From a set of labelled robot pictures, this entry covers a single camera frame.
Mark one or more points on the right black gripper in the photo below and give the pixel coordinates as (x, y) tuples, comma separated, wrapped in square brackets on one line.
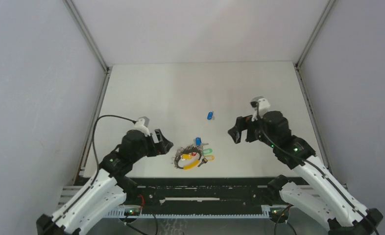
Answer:
[(243, 123)]

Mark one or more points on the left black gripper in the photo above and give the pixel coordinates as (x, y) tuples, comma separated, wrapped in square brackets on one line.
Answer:
[(160, 148)]

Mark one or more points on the keyring with yellow handle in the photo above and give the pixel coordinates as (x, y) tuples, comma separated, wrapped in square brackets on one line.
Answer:
[(187, 164)]

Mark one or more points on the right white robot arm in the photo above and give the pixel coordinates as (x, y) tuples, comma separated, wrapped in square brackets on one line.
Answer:
[(335, 208)]

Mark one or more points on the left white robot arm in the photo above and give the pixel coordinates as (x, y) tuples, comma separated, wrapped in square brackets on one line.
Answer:
[(107, 188)]

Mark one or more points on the black headed key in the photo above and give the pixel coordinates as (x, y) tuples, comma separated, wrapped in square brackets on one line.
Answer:
[(204, 161)]

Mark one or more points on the green key tag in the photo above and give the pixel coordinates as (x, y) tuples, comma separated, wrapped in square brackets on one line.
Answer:
[(207, 151)]

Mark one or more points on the yellow key tag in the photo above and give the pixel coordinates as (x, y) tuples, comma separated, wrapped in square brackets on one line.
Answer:
[(209, 158)]

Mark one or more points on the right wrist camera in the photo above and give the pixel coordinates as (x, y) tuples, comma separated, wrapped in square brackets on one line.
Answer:
[(261, 106)]

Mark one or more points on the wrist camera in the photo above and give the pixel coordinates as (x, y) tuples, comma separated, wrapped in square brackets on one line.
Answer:
[(142, 125), (261, 106)]

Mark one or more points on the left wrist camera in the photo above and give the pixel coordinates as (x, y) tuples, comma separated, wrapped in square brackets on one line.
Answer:
[(142, 125)]

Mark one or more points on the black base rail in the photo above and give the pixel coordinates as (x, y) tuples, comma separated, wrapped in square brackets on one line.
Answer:
[(249, 197)]

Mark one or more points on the right aluminium frame post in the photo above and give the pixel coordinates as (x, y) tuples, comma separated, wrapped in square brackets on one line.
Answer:
[(315, 33)]

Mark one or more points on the aluminium frame post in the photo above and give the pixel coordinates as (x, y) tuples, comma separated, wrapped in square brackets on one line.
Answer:
[(315, 33), (84, 31)]

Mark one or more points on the left aluminium frame post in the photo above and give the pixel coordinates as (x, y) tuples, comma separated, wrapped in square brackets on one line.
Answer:
[(84, 31)]

